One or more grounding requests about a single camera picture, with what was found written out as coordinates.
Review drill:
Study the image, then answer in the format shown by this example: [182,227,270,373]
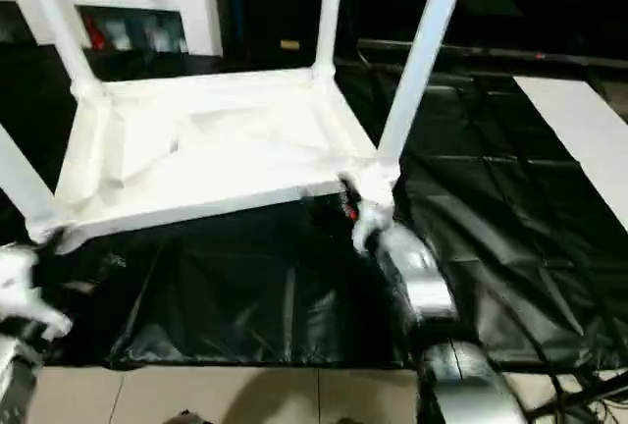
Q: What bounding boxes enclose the white plastic table top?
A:
[29,66,401,253]

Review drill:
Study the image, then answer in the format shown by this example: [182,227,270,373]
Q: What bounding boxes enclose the black plastic mat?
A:
[0,46,628,374]

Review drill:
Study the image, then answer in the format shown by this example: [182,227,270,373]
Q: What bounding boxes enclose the white paper sheet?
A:
[514,77,628,234]

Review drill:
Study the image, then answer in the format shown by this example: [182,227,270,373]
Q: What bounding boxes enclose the small bottles behind glass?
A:
[80,10,189,54]

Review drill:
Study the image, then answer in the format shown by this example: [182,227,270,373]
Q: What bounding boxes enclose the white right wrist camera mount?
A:
[339,171,399,252]

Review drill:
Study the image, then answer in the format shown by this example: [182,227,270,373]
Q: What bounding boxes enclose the dark metal rail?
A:
[357,39,628,74]

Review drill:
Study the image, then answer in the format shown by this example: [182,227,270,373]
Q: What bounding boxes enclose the black floor cables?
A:
[525,360,628,424]

